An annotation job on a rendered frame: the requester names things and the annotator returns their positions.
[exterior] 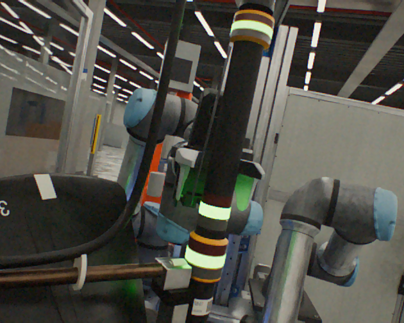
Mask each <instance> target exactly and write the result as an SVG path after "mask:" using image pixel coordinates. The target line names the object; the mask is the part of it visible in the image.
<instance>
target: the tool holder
mask: <svg viewBox="0 0 404 323"><path fill-rule="evenodd" d="M168 259H179V257H165V258H155V260H154V263H162V268H163V272H162V275H161V277H152V282H151V289H152V291H154V293H155V294H156V295H157V296H158V297H159V298H160V304H159V307H158V313H157V317H156V323H185V319H186V316H187V310H188V307H189V304H191V303H192V300H193V296H194V289H193V288H191V287H190V286H189V281H190V276H191V272H192V267H190V266H189V265H188V264H187V265H173V264H170V263H169V262H168Z"/></svg>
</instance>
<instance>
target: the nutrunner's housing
mask: <svg viewBox="0 0 404 323"><path fill-rule="evenodd" d="M274 2H275V0H241V2H240V5H239V11H241V10H256V11H260V12H264V13H266V14H268V15H270V16H273V12H274ZM215 284H216V282H213V283H203V282H199V281H196V280H193V279H191V278H190V281H189V286H190V287H191V288H193V289H194V296H193V300H192V303H191V304H189V307H188V310H187V316H186V319H185V323H206V320H207V319H208V317H209V313H210V309H211V305H212V300H213V295H214V289H215Z"/></svg>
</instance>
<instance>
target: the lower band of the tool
mask: <svg viewBox="0 0 404 323"><path fill-rule="evenodd" d="M190 236H191V237H192V238H193V239H195V240H197V241H199V242H203V243H206V244H210V245H226V244H227V243H228V240H227V239H226V238H225V239H224V240H211V239H207V238H203V237H201V236H199V235H197V234H195V232H194V231H192V232H191V233H190ZM188 248H189V247H188ZM189 249H190V248H189ZM190 250H191V251H193V250H192V249H190ZM193 252H195V253H197V252H196V251H193ZM197 254H200V255H203V256H209V255H205V254H201V253H197ZM223 256H225V255H223ZM223 256H209V257H216V258H218V257H223ZM185 259H186V258H185ZM186 260H187V259H186ZM187 261H188V262H189V263H191V262H190V261H189V260H187ZM191 264H193V263H191ZM193 265H195V266H197V267H201V268H204V269H220V268H222V267H219V268H208V267H202V266H199V265H196V264H193ZM190 278H191V279H193V280H196V281H199V282H203V283H213V282H216V281H218V280H220V278H219V279H214V280H207V279H199V278H197V277H194V276H190Z"/></svg>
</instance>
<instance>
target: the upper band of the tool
mask: <svg viewBox="0 0 404 323"><path fill-rule="evenodd" d="M240 13H256V14H259V15H263V16H265V17H268V18H269V19H271V20H272V21H273V22H274V19H273V18H272V17H271V16H270V15H268V14H266V13H264V12H260V11H256V10H241V11H238V12H237V13H235V16H236V15H238V14H240ZM239 21H253V22H259V21H254V20H239ZM239 21H235V22H239ZM235 22H234V23H235ZM234 23H233V24H234ZM259 23H261V24H264V25H266V26H268V25H267V24H265V23H263V22H259ZM268 27H269V28H271V27H270V26H268ZM235 29H253V28H235ZM235 29H233V30H235ZM233 30H232V31H233ZM253 30H256V31H260V32H262V33H265V34H266V35H268V34H267V33H266V32H263V31H261V30H258V29H253ZM271 30H272V28H271ZM268 36H269V35H268ZM269 37H270V36H269ZM237 40H249V41H252V42H256V43H259V44H261V45H263V46H264V50H265V49H268V48H269V44H268V43H267V42H266V41H264V40H262V39H260V38H257V37H251V36H245V35H237V36H234V37H231V38H230V42H233V43H234V41H237Z"/></svg>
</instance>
